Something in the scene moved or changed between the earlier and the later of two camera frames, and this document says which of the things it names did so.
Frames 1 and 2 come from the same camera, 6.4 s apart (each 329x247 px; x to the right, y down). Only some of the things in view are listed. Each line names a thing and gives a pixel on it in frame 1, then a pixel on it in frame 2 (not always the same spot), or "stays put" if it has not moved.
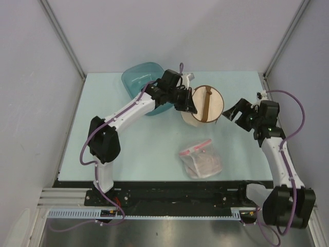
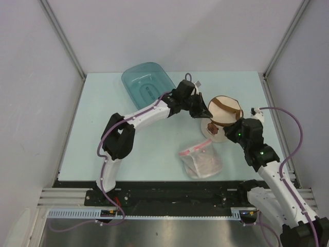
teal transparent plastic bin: [137, 75] stays put
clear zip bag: [201, 161] stays put
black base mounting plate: [233, 197] stays put
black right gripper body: [253, 119] to [234, 133]
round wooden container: [209, 103] to [224, 110]
